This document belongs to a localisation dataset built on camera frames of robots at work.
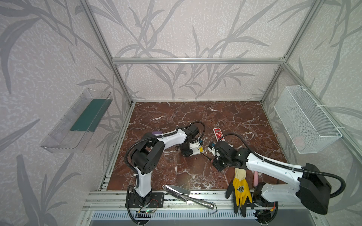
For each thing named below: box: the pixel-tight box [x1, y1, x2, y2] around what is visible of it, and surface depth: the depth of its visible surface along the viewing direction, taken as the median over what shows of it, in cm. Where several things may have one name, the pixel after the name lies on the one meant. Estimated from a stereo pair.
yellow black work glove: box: [225, 167, 255, 218], surface depth 75 cm
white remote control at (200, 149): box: [189, 145, 205, 156], surface depth 93 cm
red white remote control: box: [213, 127, 226, 142], surface depth 102 cm
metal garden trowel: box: [161, 184, 214, 210], surface depth 77 cm
